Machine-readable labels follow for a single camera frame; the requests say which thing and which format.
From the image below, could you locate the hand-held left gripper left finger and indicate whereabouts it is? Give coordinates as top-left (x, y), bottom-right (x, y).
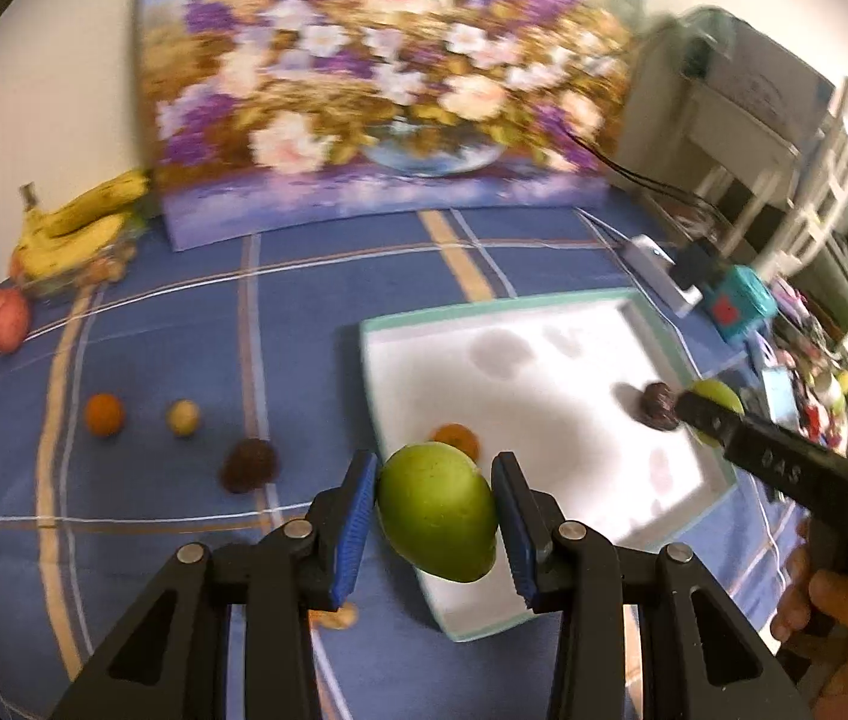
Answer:
top-left (49, 450), bottom-right (381, 720)

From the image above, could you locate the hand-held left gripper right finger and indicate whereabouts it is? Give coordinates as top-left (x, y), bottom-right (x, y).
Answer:
top-left (490, 451), bottom-right (819, 720)

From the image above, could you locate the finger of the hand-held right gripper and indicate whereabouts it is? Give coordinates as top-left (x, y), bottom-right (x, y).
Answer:
top-left (675, 388), bottom-right (848, 533)

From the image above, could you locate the green mango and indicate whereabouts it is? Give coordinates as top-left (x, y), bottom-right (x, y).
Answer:
top-left (377, 442), bottom-right (501, 584)

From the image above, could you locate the small light green fruit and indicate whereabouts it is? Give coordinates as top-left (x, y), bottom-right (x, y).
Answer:
top-left (690, 379), bottom-right (746, 445)

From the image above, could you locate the small orange mandarin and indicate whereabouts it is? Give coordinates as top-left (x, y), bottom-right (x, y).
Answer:
top-left (430, 424), bottom-right (482, 464)

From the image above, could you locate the dark brown wrinkled fruit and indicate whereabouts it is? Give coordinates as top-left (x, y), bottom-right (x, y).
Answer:
top-left (219, 439), bottom-right (280, 494)
top-left (634, 382), bottom-right (684, 432)

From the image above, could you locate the white tray with teal rim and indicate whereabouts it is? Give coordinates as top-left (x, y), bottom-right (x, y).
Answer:
top-left (359, 287), bottom-right (740, 644)

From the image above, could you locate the pile of small colourful things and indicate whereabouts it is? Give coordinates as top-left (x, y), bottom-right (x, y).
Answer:
top-left (754, 270), bottom-right (848, 458)

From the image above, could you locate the teal box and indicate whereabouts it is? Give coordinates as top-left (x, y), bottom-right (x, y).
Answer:
top-left (705, 266), bottom-right (777, 346)

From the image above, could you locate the yellow-brown longan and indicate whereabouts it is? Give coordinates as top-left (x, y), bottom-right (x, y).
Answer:
top-left (166, 400), bottom-right (201, 437)

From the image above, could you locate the black power adapter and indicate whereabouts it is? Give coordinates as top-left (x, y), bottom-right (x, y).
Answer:
top-left (670, 240), bottom-right (725, 293)

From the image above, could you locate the white power strip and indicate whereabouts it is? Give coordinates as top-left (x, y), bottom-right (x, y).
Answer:
top-left (623, 235), bottom-right (704, 316)

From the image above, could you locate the blue plaid tablecloth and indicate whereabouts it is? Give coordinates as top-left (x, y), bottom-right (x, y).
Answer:
top-left (0, 202), bottom-right (815, 720)

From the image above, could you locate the white plastic rack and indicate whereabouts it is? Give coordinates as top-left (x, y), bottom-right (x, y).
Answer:
top-left (630, 6), bottom-right (848, 286)

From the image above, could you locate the clear plastic fruit container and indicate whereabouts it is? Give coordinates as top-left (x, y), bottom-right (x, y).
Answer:
top-left (19, 229), bottom-right (148, 293)

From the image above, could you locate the red peach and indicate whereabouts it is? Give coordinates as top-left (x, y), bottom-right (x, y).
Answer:
top-left (0, 289), bottom-right (31, 353)

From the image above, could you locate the yellow banana bunch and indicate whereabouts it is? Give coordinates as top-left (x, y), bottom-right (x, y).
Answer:
top-left (13, 169), bottom-right (154, 282)

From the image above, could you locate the floral painting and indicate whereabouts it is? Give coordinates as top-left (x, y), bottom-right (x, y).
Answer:
top-left (135, 0), bottom-right (650, 252)

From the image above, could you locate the black cable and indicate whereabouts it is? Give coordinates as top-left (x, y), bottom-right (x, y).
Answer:
top-left (566, 127), bottom-right (717, 241)

